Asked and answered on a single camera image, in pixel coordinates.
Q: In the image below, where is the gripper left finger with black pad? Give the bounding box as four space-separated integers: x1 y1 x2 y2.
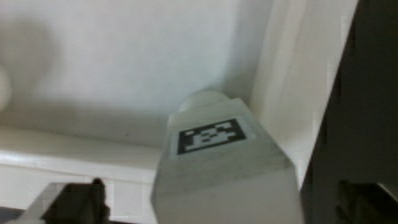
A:
16 177 114 224

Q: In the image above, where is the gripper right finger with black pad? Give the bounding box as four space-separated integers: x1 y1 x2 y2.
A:
336 181 398 224

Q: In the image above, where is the white table leg with tag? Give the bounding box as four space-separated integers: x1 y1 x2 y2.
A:
151 91 304 224

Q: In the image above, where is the white square tabletop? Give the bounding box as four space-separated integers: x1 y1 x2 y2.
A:
0 0 359 224

